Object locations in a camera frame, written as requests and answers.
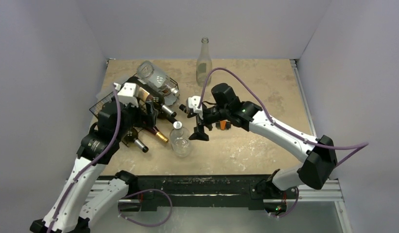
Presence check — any top clear bottle silver cap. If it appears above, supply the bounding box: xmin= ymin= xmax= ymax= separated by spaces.
xmin=137 ymin=61 xmax=179 ymax=97

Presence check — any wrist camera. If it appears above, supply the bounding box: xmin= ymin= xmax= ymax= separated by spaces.
xmin=114 ymin=83 xmax=140 ymax=107
xmin=186 ymin=96 xmax=203 ymax=115

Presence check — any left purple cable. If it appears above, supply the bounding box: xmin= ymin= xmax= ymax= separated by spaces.
xmin=44 ymin=84 xmax=122 ymax=233

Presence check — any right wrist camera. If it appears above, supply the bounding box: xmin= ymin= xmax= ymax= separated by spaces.
xmin=186 ymin=96 xmax=203 ymax=115

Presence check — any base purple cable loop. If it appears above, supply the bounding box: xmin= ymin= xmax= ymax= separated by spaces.
xmin=118 ymin=188 xmax=173 ymax=228

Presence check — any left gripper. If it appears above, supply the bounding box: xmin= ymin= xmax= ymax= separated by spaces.
xmin=115 ymin=99 xmax=157 ymax=140

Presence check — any dark bottle grey foil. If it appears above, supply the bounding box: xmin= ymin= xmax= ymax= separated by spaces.
xmin=121 ymin=128 xmax=149 ymax=153

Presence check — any dark bottle black cap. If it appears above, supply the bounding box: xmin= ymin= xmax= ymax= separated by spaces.
xmin=157 ymin=111 xmax=177 ymax=129

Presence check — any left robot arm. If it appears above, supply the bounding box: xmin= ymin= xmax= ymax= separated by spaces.
xmin=30 ymin=100 xmax=151 ymax=233

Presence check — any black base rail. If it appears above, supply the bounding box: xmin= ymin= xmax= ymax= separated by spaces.
xmin=103 ymin=173 xmax=306 ymax=213

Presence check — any clear round bottle silver cap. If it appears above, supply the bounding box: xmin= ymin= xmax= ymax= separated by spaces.
xmin=170 ymin=121 xmax=192 ymax=158

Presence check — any black wire wine rack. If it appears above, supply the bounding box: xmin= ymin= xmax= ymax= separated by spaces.
xmin=89 ymin=73 xmax=181 ymax=148

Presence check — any red wine bottle gold foil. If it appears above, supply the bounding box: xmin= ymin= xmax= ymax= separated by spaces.
xmin=142 ymin=126 xmax=169 ymax=143

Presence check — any dark green bottle silver foil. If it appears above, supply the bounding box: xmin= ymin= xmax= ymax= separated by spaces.
xmin=127 ymin=76 xmax=176 ymax=117

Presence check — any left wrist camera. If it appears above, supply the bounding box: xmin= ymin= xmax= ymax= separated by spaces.
xmin=114 ymin=83 xmax=140 ymax=107

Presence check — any clear flat bottle black cap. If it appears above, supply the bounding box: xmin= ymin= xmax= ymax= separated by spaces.
xmin=162 ymin=95 xmax=187 ymax=112

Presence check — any orange hex key set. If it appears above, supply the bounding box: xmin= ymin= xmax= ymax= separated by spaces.
xmin=216 ymin=120 xmax=231 ymax=131

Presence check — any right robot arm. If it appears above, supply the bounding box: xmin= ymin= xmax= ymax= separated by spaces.
xmin=179 ymin=83 xmax=337 ymax=198

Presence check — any tall clear bottle no cap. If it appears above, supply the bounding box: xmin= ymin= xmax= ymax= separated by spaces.
xmin=196 ymin=37 xmax=212 ymax=86

